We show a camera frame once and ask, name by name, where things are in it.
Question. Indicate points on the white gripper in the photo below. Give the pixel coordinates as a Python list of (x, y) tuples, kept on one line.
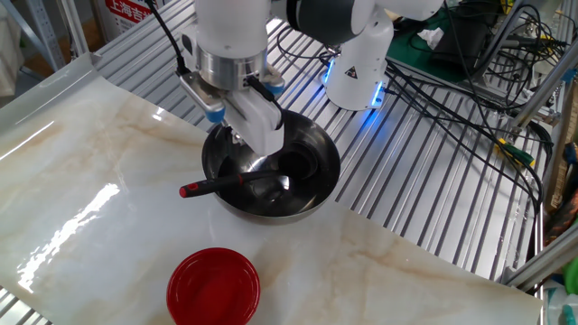
[(257, 126)]

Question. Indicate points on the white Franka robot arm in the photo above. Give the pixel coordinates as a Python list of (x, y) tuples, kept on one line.
[(230, 27)]

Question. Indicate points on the stainless steel bowl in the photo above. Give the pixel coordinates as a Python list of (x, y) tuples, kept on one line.
[(316, 198)]

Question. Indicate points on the red plastic bowl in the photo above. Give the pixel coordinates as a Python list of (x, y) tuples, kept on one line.
[(212, 289)]

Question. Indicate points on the marble pattern table mat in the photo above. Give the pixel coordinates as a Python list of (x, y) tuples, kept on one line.
[(90, 158)]

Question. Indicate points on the red white sign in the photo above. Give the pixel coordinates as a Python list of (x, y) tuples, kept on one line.
[(128, 11)]

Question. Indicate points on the green desk mat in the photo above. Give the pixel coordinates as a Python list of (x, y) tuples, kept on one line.
[(404, 52)]

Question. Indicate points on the crumpled white paper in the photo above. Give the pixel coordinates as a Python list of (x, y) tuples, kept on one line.
[(431, 37)]

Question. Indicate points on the grey perforated shelf upright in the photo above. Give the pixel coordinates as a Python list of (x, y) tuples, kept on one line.
[(45, 31)]

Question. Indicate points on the black box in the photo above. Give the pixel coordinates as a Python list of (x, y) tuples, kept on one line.
[(460, 45)]

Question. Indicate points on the white cloth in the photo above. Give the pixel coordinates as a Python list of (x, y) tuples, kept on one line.
[(9, 54)]

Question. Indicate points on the grey slanted pole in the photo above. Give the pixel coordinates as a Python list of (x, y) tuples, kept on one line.
[(508, 36)]

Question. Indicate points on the wooden plank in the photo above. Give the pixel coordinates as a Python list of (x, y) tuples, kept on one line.
[(560, 180)]

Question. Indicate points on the colourful bag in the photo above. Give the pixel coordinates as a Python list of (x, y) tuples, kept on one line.
[(562, 221)]

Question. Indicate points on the green plastic object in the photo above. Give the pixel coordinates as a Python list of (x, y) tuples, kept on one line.
[(572, 275)]

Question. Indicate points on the teal object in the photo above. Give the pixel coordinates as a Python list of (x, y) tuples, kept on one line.
[(570, 316)]

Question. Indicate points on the silver wrist camera blue caps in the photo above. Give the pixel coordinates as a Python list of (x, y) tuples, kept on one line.
[(198, 92)]

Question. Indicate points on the white metal post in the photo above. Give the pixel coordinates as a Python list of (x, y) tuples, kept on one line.
[(74, 27)]

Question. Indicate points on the slanted aluminium frame beam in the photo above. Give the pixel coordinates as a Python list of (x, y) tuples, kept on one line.
[(544, 90)]

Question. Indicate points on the aluminium frame corner beam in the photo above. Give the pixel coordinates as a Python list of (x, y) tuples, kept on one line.
[(537, 266)]

